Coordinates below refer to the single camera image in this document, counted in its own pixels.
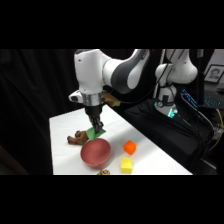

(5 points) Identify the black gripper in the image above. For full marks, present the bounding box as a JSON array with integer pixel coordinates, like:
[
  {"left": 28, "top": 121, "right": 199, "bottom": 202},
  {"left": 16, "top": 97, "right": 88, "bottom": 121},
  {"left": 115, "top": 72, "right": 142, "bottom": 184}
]
[{"left": 83, "top": 105, "right": 106, "bottom": 135}]

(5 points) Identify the green triangle block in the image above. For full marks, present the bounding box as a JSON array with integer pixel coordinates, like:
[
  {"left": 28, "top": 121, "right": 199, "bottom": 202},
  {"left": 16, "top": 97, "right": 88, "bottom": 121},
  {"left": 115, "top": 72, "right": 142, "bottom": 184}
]
[{"left": 85, "top": 126, "right": 107, "bottom": 141}]

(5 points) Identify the pink bowl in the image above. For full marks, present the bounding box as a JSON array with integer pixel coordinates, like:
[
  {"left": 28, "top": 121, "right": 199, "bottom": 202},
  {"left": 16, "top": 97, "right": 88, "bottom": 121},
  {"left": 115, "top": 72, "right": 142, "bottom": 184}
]
[{"left": 79, "top": 137, "right": 112, "bottom": 169}]

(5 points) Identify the brown plush toy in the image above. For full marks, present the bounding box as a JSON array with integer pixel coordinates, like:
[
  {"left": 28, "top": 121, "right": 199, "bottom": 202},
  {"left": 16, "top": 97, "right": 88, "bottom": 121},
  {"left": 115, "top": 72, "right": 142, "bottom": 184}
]
[{"left": 66, "top": 129, "right": 90, "bottom": 146}]

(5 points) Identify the orange cube block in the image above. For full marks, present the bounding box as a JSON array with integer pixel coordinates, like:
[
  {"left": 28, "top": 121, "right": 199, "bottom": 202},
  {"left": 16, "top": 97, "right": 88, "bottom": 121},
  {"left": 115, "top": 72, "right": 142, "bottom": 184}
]
[{"left": 123, "top": 140, "right": 137, "bottom": 156}]

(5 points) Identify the small tan knobbly object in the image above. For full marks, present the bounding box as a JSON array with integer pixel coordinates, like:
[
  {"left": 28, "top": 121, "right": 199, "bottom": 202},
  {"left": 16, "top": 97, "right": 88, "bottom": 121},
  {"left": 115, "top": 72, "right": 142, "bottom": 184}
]
[{"left": 96, "top": 169, "right": 111, "bottom": 176}]

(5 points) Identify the yellow cube block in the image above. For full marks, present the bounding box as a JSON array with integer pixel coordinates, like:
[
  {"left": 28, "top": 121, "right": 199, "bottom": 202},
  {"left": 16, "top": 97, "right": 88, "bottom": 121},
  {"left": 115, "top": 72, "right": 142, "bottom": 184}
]
[{"left": 120, "top": 157, "right": 133, "bottom": 175}]

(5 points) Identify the black curtain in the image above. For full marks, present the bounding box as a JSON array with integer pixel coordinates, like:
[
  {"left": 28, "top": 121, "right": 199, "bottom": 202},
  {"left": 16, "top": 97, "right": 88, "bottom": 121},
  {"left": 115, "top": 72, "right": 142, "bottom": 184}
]
[{"left": 0, "top": 49, "right": 134, "bottom": 176}]

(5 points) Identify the black robot stand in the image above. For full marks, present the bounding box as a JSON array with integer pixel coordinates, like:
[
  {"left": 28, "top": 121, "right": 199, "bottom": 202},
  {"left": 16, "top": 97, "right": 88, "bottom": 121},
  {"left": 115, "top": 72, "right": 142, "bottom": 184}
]
[{"left": 121, "top": 97, "right": 215, "bottom": 176}]

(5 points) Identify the blue lit device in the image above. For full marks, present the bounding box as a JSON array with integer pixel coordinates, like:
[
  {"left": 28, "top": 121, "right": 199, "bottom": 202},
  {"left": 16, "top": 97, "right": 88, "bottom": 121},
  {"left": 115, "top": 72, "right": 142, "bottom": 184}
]
[{"left": 180, "top": 88, "right": 200, "bottom": 110}]

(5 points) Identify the backlit keyboard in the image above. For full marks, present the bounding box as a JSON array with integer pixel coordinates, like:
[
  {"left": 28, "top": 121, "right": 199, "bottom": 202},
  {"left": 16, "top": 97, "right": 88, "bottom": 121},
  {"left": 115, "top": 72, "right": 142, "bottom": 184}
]
[{"left": 202, "top": 92, "right": 224, "bottom": 110}]

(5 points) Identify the framed portrait picture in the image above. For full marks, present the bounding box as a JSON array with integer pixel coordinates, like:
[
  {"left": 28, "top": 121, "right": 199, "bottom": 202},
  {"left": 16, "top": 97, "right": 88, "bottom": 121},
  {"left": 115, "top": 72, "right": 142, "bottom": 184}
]
[{"left": 203, "top": 64, "right": 224, "bottom": 84}]

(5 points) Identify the tan wrist camera box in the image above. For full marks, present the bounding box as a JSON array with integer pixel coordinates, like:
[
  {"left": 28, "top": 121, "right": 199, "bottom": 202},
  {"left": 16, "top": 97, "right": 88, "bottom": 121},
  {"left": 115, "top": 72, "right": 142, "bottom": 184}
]
[{"left": 102, "top": 91, "right": 122, "bottom": 108}]

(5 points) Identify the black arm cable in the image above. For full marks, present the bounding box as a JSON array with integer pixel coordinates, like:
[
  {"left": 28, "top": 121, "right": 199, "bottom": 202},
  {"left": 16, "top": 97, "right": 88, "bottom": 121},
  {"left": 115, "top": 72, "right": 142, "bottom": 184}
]
[{"left": 113, "top": 49, "right": 188, "bottom": 105}]

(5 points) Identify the yellow cable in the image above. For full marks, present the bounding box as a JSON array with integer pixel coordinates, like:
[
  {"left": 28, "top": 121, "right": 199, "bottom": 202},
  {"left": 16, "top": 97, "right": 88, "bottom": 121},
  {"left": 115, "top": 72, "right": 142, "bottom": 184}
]
[{"left": 209, "top": 108, "right": 224, "bottom": 152}]

